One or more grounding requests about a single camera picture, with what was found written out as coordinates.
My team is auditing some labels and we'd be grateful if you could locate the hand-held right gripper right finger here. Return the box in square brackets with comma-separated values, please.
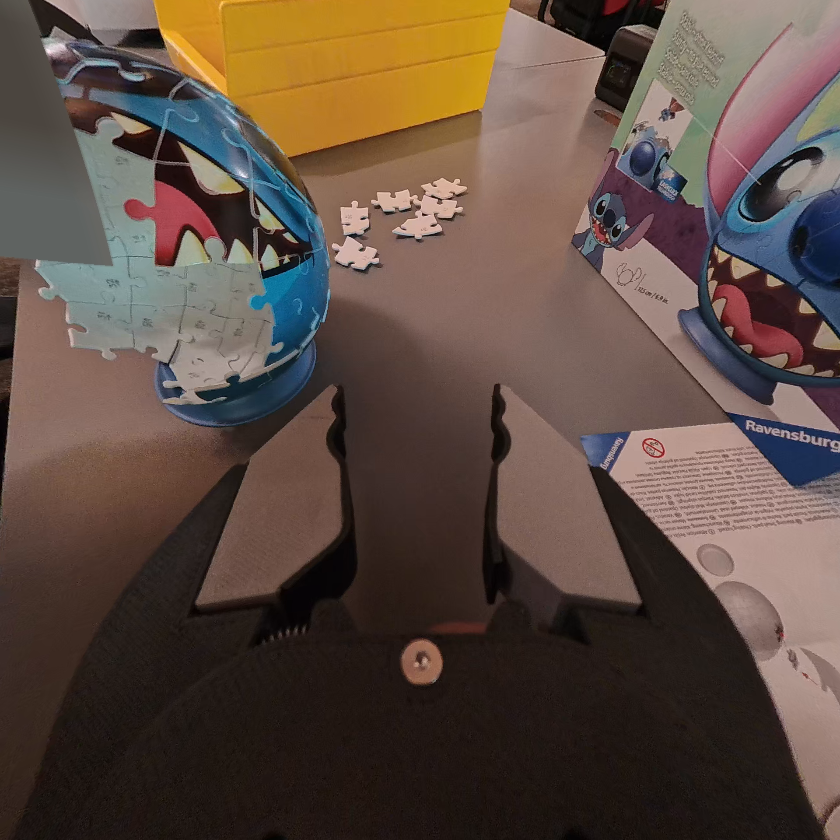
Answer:
[482, 384, 643, 614]

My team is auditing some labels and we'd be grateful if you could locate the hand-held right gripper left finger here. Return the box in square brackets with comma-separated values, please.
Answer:
[195, 384, 358, 614]

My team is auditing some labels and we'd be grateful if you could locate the pile of white puzzle pieces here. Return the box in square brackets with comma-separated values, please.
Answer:
[331, 176, 469, 271]

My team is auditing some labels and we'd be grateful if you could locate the colourful puzzle box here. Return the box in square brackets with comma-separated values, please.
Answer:
[571, 0, 840, 487]

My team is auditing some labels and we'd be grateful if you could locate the yellow plastic bin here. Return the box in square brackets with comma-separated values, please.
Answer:
[152, 0, 511, 158]

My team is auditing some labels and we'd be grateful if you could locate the black power station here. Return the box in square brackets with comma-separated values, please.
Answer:
[594, 25, 659, 104]

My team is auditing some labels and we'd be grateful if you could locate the white instruction sheet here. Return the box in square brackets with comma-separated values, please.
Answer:
[581, 422, 840, 834]

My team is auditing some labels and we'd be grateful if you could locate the blue puzzle ball stand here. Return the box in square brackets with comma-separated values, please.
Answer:
[154, 338, 318, 427]

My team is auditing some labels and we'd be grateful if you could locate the blue puzzle ball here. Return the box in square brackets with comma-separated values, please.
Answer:
[36, 39, 331, 404]

